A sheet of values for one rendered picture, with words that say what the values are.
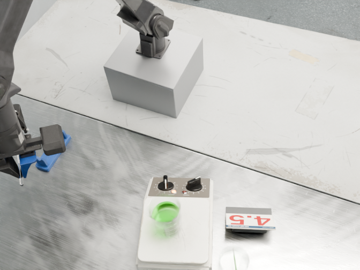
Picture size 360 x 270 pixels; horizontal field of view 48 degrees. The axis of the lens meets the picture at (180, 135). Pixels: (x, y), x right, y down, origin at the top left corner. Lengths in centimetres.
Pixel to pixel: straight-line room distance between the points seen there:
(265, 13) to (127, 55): 186
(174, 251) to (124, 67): 44
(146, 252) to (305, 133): 46
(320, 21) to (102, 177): 207
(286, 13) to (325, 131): 185
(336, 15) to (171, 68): 198
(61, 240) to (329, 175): 56
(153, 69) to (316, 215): 46
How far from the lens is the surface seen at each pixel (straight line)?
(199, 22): 120
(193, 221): 72
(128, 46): 98
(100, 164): 91
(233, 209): 83
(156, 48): 94
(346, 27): 272
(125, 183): 88
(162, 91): 90
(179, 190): 79
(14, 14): 64
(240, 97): 100
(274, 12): 275
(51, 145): 76
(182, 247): 71
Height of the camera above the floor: 165
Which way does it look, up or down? 54 degrees down
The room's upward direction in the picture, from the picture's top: 6 degrees counter-clockwise
